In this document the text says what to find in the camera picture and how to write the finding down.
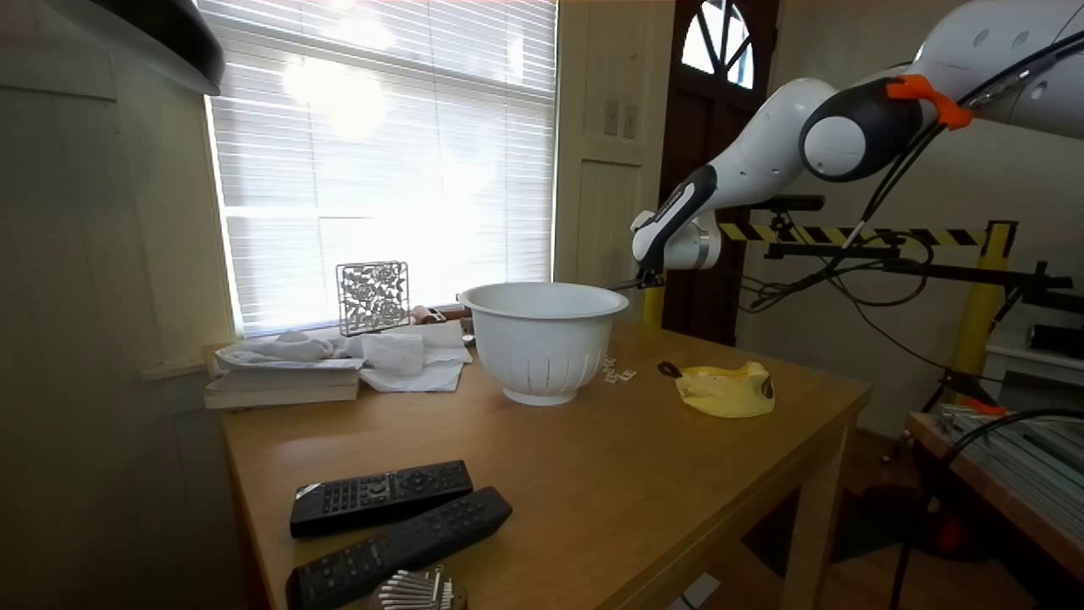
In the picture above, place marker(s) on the black remote control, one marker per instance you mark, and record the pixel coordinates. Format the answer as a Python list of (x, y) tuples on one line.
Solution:
[(374, 499), (413, 544)]

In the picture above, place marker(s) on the yellow black striped barrier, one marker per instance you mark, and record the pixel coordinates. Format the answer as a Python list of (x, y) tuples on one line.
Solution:
[(923, 251)]

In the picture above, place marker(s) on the white crumpled paper towel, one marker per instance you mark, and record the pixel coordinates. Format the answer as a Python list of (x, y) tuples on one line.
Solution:
[(413, 362)]

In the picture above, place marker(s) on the dark wooden door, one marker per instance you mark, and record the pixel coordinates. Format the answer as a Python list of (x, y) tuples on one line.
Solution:
[(719, 76)]

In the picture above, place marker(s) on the white window blinds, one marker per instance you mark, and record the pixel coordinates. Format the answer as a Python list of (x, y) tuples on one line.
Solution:
[(381, 129)]

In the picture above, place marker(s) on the patterned white cube box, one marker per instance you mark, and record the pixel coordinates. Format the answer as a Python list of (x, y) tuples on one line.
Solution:
[(370, 295)]

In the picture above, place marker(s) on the lower black remote control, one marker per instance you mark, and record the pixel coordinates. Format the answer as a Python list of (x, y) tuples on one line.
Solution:
[(413, 544)]

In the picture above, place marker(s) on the yellow cloth pouch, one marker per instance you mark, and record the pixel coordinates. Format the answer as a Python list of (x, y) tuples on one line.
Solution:
[(726, 391)]

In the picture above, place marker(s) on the white plastic bowl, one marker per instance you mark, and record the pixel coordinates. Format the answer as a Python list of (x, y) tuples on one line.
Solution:
[(544, 340)]

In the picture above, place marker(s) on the upper black remote control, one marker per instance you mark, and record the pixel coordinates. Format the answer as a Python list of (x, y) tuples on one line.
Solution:
[(374, 499)]

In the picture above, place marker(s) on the wooden side shelf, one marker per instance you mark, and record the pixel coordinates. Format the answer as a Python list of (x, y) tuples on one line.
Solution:
[(1020, 471)]

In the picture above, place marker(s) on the silver foil cup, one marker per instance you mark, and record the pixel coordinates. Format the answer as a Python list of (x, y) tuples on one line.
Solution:
[(420, 590)]

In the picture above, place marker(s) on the black camera on stand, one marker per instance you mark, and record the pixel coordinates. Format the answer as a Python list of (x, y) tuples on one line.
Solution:
[(786, 206)]

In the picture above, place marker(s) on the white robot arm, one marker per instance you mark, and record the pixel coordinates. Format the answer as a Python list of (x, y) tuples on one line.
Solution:
[(1012, 61)]

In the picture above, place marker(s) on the scattered letter tiles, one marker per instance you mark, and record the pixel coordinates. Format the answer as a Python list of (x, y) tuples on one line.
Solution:
[(617, 374)]

